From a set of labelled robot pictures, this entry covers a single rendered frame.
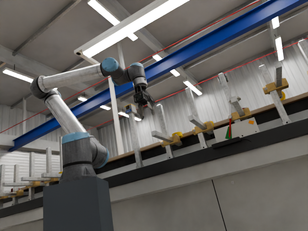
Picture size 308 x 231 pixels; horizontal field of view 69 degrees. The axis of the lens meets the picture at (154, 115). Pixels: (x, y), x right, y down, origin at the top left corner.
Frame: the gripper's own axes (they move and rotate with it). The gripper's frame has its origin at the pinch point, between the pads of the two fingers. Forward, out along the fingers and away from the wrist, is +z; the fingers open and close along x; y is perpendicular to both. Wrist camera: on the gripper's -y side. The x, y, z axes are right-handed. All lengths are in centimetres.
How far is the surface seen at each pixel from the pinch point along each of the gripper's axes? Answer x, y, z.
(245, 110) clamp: 51, -32, 8
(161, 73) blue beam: -115, -296, -225
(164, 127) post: -4.6, -28.5, 0.6
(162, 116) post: -4.7, -28.5, -8.7
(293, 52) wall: 200, -757, -355
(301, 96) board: 83, -53, 6
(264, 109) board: 61, -51, 6
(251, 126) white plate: 51, -32, 19
